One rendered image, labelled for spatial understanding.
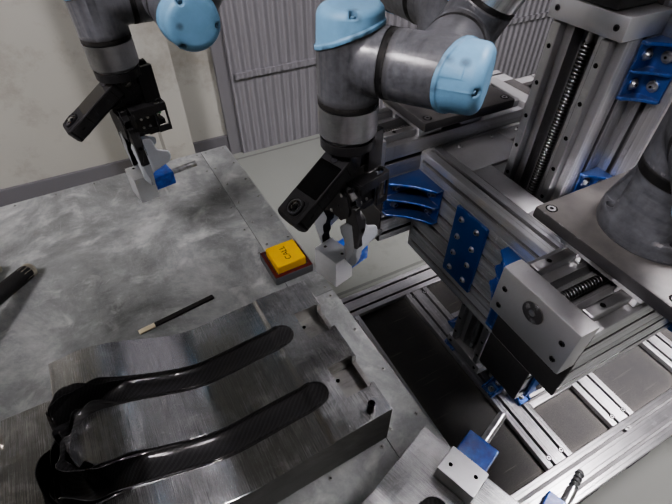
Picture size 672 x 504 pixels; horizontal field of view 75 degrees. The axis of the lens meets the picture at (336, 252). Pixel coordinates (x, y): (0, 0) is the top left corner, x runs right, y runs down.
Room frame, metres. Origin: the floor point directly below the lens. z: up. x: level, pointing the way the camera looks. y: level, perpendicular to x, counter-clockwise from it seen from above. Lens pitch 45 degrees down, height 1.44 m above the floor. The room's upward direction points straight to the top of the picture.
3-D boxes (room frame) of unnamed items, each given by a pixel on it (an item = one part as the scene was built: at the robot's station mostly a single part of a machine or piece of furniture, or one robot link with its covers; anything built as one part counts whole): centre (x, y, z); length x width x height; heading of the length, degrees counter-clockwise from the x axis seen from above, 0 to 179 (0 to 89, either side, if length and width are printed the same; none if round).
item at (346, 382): (0.31, -0.02, 0.87); 0.05 x 0.05 x 0.04; 30
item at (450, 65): (0.48, -0.11, 1.25); 0.11 x 0.11 x 0.08; 65
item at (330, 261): (0.53, -0.03, 0.93); 0.13 x 0.05 x 0.05; 133
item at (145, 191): (0.74, 0.34, 0.93); 0.13 x 0.05 x 0.05; 129
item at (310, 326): (0.41, 0.03, 0.87); 0.05 x 0.05 x 0.04; 30
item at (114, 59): (0.73, 0.36, 1.17); 0.08 x 0.08 x 0.05
